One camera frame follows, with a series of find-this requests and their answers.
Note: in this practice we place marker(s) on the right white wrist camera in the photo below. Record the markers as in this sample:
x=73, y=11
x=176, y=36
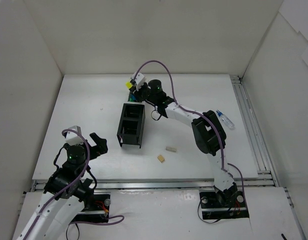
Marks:
x=137, y=80

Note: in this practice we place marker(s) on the yellow cap highlighter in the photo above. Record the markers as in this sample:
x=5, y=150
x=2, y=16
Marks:
x=129, y=85

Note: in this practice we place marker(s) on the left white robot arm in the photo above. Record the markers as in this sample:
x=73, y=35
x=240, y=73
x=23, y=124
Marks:
x=65, y=193

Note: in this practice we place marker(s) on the blue cap highlighter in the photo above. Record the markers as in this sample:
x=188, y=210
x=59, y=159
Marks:
x=132, y=96

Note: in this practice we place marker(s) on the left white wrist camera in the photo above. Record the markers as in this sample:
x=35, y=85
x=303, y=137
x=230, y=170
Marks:
x=72, y=138

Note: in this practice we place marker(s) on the clear blue-tip glue bottle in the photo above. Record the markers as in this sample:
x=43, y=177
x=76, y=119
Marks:
x=225, y=120

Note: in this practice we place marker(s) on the small tan eraser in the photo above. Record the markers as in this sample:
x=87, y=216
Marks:
x=161, y=158

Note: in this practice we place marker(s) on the long beige eraser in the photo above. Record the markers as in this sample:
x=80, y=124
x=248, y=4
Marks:
x=171, y=149

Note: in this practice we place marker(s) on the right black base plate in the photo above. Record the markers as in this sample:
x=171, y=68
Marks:
x=212, y=211

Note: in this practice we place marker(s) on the black two-slot container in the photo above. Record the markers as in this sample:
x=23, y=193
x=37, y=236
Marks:
x=131, y=125

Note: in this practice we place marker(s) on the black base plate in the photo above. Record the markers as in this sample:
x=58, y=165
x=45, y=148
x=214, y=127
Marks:
x=97, y=211
x=212, y=211

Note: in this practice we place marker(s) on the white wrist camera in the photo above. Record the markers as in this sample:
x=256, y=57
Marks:
x=72, y=138
x=137, y=80

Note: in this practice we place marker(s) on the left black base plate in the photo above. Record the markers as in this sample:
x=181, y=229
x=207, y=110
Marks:
x=97, y=211

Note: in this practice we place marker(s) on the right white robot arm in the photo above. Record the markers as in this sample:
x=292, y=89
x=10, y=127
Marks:
x=209, y=135

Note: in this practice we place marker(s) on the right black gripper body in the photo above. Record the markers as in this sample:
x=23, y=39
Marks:
x=140, y=92

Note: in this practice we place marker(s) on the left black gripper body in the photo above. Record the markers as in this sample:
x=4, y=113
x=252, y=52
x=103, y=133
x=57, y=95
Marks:
x=93, y=149

